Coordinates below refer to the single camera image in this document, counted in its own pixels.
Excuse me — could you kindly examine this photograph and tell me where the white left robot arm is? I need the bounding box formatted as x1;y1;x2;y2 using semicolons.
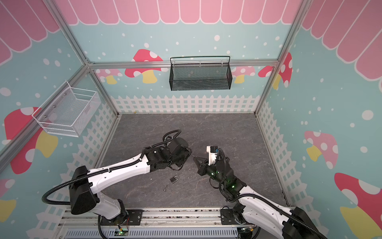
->
41;129;192;239

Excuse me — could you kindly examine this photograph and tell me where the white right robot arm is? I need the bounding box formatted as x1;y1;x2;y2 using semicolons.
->
193;148;326;239

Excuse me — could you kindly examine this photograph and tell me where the dark grey padlock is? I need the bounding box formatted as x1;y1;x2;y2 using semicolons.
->
170;175;179;184

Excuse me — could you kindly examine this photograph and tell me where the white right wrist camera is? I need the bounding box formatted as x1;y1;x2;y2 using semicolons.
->
207;146;218;166

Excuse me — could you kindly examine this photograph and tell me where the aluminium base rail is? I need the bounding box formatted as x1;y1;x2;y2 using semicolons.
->
53;206;311;239

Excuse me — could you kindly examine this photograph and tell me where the black wire mesh basket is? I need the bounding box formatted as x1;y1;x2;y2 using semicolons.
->
169;56;233;91

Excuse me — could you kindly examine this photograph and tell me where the white wire mesh basket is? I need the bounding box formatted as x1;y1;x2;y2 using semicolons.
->
32;82;101;137

